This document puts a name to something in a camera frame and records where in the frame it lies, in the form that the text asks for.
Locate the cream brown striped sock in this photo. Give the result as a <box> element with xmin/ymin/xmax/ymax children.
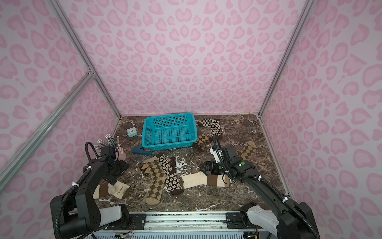
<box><xmin>180</xmin><ymin>172</ymin><xmax>231</xmax><ymax>188</ymax></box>
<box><xmin>93</xmin><ymin>181</ymin><xmax>130</xmax><ymax>199</ymax></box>

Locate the dark brown argyle sock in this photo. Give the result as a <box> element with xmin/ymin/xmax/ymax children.
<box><xmin>192</xmin><ymin>134</ymin><xmax>213</xmax><ymax>152</ymax></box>

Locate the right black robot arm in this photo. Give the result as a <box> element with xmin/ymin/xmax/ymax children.
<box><xmin>210</xmin><ymin>135</ymin><xmax>320</xmax><ymax>239</ymax></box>

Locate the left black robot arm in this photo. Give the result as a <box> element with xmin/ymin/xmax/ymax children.
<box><xmin>50</xmin><ymin>141</ymin><xmax>147</xmax><ymax>239</ymax></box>

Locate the pink pencil cup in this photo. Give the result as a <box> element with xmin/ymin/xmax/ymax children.
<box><xmin>117</xmin><ymin>145</ymin><xmax>126</xmax><ymax>161</ymax></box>

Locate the tan argyle sock right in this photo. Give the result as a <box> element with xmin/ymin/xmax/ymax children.
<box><xmin>237</xmin><ymin>141</ymin><xmax>257</xmax><ymax>160</ymax></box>

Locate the tan argyle sock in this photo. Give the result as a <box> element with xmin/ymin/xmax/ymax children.
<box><xmin>237</xmin><ymin>141</ymin><xmax>257</xmax><ymax>160</ymax></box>
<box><xmin>141</xmin><ymin>156</ymin><xmax>167</xmax><ymax>205</ymax></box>

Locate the bundle of pencils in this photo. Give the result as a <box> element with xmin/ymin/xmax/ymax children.
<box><xmin>94</xmin><ymin>134</ymin><xmax>120</xmax><ymax>151</ymax></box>

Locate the daisy sock at back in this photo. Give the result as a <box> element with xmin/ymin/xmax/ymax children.
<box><xmin>197</xmin><ymin>119</ymin><xmax>223</xmax><ymax>137</ymax></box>

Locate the daisy sock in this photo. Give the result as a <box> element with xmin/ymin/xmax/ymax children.
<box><xmin>156</xmin><ymin>153</ymin><xmax>184</xmax><ymax>195</ymax></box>
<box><xmin>197</xmin><ymin>119</ymin><xmax>223</xmax><ymax>137</ymax></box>

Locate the tan argyle sock left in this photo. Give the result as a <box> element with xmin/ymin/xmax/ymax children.
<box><xmin>141</xmin><ymin>156</ymin><xmax>167</xmax><ymax>205</ymax></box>

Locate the small teal clock cube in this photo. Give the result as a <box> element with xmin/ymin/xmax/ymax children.
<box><xmin>126</xmin><ymin>127</ymin><xmax>138</xmax><ymax>138</ymax></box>

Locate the daisy sock in middle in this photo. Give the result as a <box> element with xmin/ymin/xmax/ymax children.
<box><xmin>156</xmin><ymin>153</ymin><xmax>184</xmax><ymax>195</ymax></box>

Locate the teal plastic basket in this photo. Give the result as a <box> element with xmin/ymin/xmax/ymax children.
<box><xmin>142</xmin><ymin>113</ymin><xmax>198</xmax><ymax>151</ymax></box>

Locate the aluminium front rail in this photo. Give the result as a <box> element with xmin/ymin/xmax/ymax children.
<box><xmin>87</xmin><ymin>211</ymin><xmax>277</xmax><ymax>239</ymax></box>

